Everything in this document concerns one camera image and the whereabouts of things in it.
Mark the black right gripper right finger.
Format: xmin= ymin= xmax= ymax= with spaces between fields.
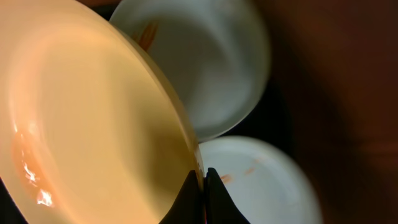
xmin=205 ymin=168 xmax=249 ymax=224

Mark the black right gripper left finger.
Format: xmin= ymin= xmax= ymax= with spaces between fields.
xmin=160 ymin=170 xmax=204 ymax=224

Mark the yellow plate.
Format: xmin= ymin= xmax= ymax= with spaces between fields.
xmin=1 ymin=1 xmax=201 ymax=223

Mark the pale green plate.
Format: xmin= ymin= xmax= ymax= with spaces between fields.
xmin=199 ymin=136 xmax=323 ymax=224
xmin=110 ymin=0 xmax=271 ymax=141

